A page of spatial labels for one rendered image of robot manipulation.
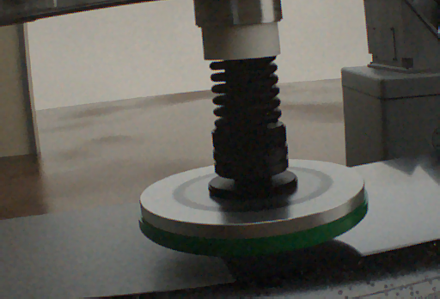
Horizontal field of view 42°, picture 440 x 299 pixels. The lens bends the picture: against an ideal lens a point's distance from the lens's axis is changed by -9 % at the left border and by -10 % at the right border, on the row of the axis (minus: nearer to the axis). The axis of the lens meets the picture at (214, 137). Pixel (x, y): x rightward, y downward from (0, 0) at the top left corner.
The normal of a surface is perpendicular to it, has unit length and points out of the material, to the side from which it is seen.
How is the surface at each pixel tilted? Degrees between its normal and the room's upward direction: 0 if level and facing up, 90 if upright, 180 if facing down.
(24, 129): 90
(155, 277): 0
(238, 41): 90
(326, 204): 0
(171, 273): 0
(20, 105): 90
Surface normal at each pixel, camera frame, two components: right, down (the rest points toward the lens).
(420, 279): 0.05, -0.57
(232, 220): -0.09, -0.98
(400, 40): -0.98, 0.12
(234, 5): -0.11, 0.20
